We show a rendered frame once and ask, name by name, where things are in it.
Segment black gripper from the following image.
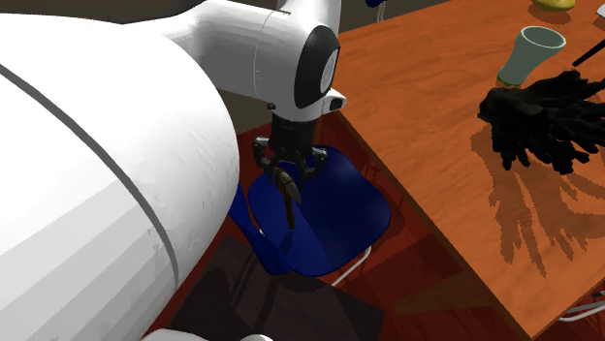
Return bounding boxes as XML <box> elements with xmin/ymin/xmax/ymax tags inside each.
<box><xmin>251</xmin><ymin>114</ymin><xmax>330</xmax><ymax>186</ymax></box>

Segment brown slender tool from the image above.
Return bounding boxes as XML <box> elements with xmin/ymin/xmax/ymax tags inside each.
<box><xmin>277</xmin><ymin>169</ymin><xmax>303</xmax><ymax>232</ymax></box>

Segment blue chair with white legs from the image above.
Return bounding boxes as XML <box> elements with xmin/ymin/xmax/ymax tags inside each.
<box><xmin>228</xmin><ymin>144</ymin><xmax>393</xmax><ymax>288</ymax></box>
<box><xmin>365</xmin><ymin>0</ymin><xmax>388</xmax><ymax>23</ymax></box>

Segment brown wooden table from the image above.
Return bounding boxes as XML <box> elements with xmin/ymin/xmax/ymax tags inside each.
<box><xmin>332</xmin><ymin>0</ymin><xmax>605</xmax><ymax>340</ymax></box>

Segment dark robot stand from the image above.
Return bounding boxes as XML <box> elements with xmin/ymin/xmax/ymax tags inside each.
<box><xmin>169</xmin><ymin>234</ymin><xmax>387</xmax><ymax>341</ymax></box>

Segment black bushy plant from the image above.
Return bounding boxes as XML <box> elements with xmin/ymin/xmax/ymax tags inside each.
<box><xmin>477</xmin><ymin>70</ymin><xmax>605</xmax><ymax>176</ymax></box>

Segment pale green cup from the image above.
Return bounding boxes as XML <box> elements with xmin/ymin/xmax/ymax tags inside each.
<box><xmin>496</xmin><ymin>25</ymin><xmax>567</xmax><ymax>88</ymax></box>

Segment yellow rounded object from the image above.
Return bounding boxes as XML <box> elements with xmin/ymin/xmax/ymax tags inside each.
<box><xmin>530</xmin><ymin>0</ymin><xmax>577</xmax><ymax>14</ymax></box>

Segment white metal chair legs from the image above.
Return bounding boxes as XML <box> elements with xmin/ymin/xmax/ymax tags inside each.
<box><xmin>558</xmin><ymin>290</ymin><xmax>605</xmax><ymax>324</ymax></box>

